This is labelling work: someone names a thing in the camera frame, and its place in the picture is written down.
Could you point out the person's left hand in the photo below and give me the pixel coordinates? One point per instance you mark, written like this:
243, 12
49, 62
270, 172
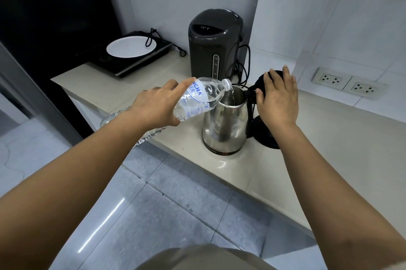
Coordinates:
152, 104

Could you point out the person's right hand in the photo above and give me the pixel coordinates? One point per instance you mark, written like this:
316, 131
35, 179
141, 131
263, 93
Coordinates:
280, 104

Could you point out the person's right thumb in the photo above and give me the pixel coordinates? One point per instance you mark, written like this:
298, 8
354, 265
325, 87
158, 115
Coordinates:
260, 97

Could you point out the person's left thumb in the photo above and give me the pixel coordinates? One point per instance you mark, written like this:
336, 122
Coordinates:
171, 121

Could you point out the clear plastic water bottle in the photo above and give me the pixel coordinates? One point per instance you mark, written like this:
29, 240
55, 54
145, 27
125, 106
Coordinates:
199, 96

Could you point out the stainless steel electric kettle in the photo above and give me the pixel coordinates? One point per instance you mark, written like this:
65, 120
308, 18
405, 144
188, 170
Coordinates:
226, 123

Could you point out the person's left forearm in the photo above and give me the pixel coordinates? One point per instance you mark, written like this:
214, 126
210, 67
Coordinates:
69, 181

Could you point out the person's right forearm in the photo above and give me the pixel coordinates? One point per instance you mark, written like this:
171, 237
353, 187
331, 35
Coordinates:
336, 190

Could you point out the black induction cooker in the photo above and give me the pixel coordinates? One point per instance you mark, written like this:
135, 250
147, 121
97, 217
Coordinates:
127, 63

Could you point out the dark grey electric water boiler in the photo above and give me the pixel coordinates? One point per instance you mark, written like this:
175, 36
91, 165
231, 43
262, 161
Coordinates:
207, 46

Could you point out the white round plate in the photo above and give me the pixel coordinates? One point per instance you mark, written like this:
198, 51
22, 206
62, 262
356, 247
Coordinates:
131, 47

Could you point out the person's beige clothing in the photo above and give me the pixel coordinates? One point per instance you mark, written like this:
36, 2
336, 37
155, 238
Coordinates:
203, 258

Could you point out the dark glass sliding door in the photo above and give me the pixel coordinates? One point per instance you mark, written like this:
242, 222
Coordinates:
47, 12

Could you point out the white wall socket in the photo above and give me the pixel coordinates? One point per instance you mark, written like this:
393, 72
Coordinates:
364, 88
331, 79

